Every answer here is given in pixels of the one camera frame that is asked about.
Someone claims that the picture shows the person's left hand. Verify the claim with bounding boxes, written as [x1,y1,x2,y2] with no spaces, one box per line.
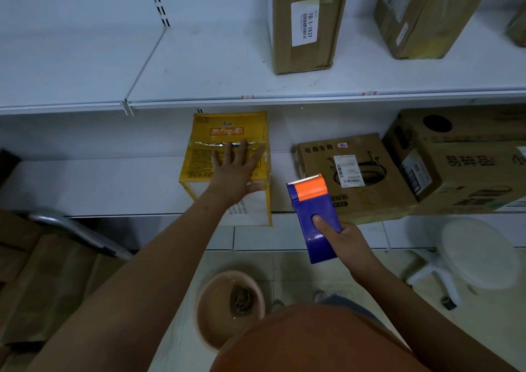
[207,139,267,206]

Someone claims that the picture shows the person's right hand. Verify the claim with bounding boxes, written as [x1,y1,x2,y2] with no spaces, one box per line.
[312,214,373,276]

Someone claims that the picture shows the blue orange tape dispenser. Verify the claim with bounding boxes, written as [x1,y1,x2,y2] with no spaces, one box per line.
[286,174,343,265]

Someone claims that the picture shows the yellow carton box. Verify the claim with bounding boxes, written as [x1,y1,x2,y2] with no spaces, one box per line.
[179,112,273,227]

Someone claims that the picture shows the person's right forearm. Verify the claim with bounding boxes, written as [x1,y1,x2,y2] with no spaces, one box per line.
[347,256,519,372]

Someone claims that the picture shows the person's left forearm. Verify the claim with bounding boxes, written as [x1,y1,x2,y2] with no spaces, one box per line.
[25,191,247,372]

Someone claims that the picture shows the cardboard box with pot print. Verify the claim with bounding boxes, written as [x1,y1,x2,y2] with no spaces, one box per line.
[293,133,419,225]

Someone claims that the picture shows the person's blue jeans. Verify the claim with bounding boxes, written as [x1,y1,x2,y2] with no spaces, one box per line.
[318,294,389,328]

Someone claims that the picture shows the white metal shelf unit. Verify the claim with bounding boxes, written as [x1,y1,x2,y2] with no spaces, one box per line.
[0,0,526,220]

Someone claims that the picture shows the dark coiled item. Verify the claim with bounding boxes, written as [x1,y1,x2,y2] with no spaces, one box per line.
[229,284,258,319]

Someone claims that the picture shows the person's orange shirt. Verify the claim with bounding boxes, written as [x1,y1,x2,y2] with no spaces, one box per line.
[210,304,432,372]

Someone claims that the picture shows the pink plastic basin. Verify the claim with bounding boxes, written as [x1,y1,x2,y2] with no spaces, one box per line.
[194,270,266,350]

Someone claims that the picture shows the tall brown labelled cardboard box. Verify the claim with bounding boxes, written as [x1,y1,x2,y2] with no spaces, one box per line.
[267,0,353,75]

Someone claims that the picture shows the large cardboard box with hole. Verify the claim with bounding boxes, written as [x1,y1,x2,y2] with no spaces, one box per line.
[382,106,526,216]

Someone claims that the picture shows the white round stool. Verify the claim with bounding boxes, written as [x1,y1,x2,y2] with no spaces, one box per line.
[405,217,522,312]

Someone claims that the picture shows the grey metal bar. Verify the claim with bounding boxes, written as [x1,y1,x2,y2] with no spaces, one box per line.
[25,207,134,261]

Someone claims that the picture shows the pile of flattened cardboard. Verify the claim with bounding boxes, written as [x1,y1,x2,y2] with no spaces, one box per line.
[0,207,128,372]

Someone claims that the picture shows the tape-wrapped brown cardboard box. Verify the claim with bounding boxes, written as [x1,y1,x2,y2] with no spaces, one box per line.
[373,0,499,60]

